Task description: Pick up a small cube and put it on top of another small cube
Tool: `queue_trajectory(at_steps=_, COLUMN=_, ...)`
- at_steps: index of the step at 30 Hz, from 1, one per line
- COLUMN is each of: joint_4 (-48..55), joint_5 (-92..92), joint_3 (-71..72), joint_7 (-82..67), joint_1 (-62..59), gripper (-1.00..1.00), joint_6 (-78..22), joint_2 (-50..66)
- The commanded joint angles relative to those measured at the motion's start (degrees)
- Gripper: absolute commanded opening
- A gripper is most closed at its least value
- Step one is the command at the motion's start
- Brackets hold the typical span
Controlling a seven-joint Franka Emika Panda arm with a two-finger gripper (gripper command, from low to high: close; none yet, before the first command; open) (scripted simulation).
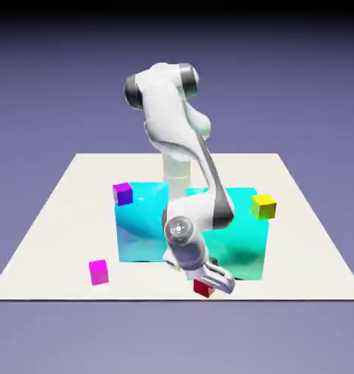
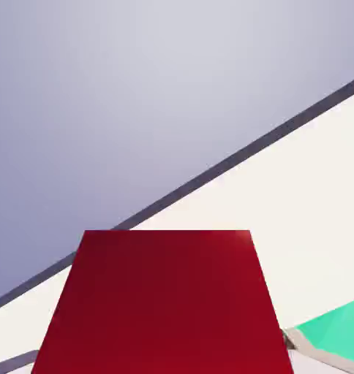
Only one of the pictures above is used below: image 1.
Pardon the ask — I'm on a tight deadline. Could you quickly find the large cyan box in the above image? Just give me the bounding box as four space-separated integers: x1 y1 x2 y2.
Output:
114 181 170 263

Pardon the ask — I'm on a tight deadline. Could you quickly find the small red cube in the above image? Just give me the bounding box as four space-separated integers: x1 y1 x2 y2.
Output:
193 279 216 299

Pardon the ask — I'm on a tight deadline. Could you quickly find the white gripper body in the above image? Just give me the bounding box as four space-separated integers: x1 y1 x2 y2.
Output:
184 260 236 295

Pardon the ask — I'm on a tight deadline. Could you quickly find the small yellow cube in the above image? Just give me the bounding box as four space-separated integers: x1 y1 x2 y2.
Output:
250 194 277 221

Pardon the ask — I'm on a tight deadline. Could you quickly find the small magenta cube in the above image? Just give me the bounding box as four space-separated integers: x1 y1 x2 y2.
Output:
88 259 110 286

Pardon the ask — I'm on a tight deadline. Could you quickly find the large turquoise box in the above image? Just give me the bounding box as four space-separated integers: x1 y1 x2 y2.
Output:
184 186 270 281

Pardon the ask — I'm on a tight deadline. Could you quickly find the small purple cube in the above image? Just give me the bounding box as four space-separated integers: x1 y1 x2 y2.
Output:
112 182 134 207

